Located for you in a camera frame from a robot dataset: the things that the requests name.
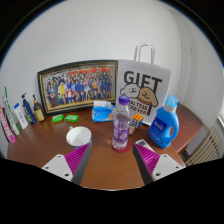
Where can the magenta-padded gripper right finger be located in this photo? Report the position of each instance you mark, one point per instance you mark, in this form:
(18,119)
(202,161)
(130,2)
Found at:
(147,158)

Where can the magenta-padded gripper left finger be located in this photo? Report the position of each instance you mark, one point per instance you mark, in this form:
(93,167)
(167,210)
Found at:
(77,157)

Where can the clear purple-capped water bottle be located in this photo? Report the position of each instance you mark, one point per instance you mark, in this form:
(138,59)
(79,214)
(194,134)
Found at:
(121,130)

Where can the white remote control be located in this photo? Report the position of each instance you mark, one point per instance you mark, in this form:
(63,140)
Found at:
(144,144)

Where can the blue starry paper cup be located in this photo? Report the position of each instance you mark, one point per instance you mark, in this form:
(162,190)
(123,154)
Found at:
(78,136)

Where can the flat round red coaster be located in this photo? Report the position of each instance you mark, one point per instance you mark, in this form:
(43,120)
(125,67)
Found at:
(122,150)

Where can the blue detergent bottle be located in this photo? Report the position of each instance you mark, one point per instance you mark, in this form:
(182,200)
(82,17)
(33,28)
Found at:
(163,128)

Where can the colourful puzzle cube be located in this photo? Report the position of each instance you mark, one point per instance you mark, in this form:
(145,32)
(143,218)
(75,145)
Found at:
(137,120)

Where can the small green packet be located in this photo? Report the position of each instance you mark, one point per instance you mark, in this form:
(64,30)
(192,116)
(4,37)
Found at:
(57,118)
(72,118)

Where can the blue tissue pack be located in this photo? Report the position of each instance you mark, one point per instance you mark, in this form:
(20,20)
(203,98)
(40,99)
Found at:
(102,114)

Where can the amber pump bottle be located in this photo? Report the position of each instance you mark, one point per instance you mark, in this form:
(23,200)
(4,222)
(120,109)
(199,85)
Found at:
(39,112)

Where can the dark blue pump bottle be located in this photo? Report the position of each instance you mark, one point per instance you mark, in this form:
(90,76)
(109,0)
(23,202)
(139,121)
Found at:
(29,111)

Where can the white blue-capped lotion bottle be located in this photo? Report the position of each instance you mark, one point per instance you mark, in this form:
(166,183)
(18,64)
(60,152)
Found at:
(21,117)

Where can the framed group photo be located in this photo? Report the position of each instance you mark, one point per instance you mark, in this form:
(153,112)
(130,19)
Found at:
(78,86)

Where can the pink shuttlecock tube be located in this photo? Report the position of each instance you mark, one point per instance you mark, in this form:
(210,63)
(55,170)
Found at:
(7,128)

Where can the white green shuttlecock tube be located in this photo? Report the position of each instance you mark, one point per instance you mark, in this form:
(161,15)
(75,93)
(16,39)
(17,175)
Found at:
(11,116)

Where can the white printed paper gift bag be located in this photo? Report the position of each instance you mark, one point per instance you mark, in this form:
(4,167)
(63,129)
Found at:
(143,80)

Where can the white wall radiator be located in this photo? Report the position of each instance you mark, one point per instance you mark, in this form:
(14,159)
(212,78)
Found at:
(206,146)

